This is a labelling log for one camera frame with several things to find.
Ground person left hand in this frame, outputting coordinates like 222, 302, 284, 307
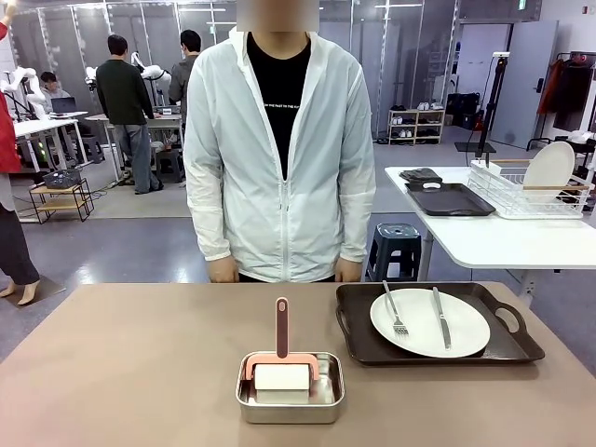
333, 257, 362, 284

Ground person right hand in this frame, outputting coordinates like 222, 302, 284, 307
209, 257, 239, 284

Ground pink lint roller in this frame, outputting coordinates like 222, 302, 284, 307
244, 296, 322, 405

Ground black tray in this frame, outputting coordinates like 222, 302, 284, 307
404, 182, 497, 218

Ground dark brown serving tray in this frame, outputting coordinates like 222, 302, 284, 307
334, 281, 547, 368

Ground white oval plate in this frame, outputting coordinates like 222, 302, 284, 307
522, 141, 576, 204

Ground person left forearm white sleeve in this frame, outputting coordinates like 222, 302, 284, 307
338, 181, 377, 263

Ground person right forearm white sleeve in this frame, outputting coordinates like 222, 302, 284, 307
184, 181, 237, 263

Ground blue-grey plastic stool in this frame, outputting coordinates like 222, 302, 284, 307
364, 222, 423, 283

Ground silver fork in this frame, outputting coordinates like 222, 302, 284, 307
382, 279, 411, 338

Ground large white round plate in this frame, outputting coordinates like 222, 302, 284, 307
370, 287, 492, 359

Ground person in white jacket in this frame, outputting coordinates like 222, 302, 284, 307
183, 0, 377, 284

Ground silver table knife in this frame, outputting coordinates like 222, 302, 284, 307
431, 286, 454, 351

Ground small dark step stool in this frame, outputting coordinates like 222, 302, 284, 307
156, 149, 185, 183

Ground dark grey folded cloth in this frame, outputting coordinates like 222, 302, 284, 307
399, 167, 444, 184

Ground rectangular steel tray container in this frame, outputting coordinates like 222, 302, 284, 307
235, 351, 345, 425

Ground wooden shoe shelf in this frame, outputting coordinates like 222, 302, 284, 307
387, 108, 447, 146

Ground white side table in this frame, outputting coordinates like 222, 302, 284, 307
384, 166, 596, 311

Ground grey mannequin base board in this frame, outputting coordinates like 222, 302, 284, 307
0, 273, 67, 308

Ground man in grey jacket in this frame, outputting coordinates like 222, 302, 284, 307
168, 29, 203, 118

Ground black equipment cases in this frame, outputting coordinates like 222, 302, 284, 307
446, 91, 481, 130

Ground man in dark green sweater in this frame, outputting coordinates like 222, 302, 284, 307
95, 34, 165, 196

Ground white office desk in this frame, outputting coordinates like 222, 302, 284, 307
13, 118, 88, 174

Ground seated person at desk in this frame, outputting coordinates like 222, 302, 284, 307
39, 71, 72, 102

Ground mannequin with red top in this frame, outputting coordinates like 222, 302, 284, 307
0, 7, 43, 306

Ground black utility cart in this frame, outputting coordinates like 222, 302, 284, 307
552, 132, 596, 169

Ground black coat rack with clothes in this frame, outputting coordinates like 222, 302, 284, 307
537, 49, 596, 153

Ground white wire dish rack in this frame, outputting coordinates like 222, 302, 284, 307
468, 158, 596, 221

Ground wooden shelf black frame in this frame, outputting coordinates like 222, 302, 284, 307
28, 178, 96, 225

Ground dark wire basket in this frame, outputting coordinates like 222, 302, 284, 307
43, 168, 83, 190

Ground black tripod with camera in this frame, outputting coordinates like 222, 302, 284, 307
454, 50, 512, 169

